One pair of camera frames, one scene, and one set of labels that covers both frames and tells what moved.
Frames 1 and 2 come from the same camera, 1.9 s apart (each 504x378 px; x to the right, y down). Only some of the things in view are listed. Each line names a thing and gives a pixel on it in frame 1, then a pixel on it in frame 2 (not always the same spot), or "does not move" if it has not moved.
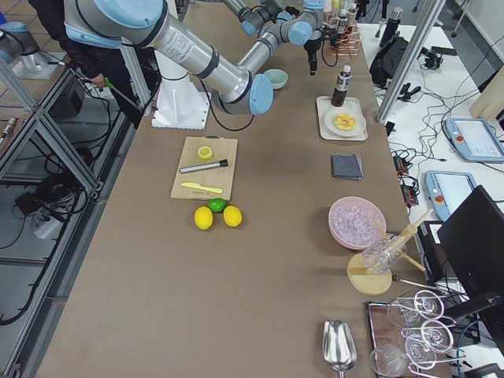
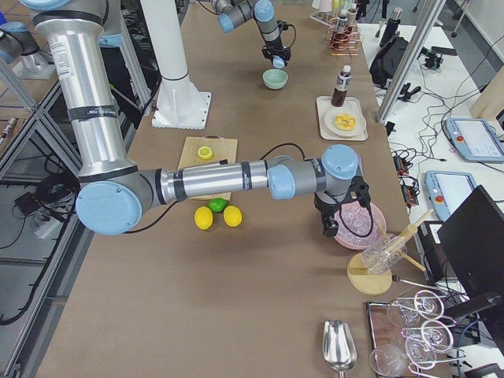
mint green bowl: (279, 78) does not move
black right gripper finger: (313, 60) to (330, 225)
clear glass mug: (384, 254) does not move
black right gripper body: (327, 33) to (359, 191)
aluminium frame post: (428, 14) does not move
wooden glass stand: (370, 283) does not move
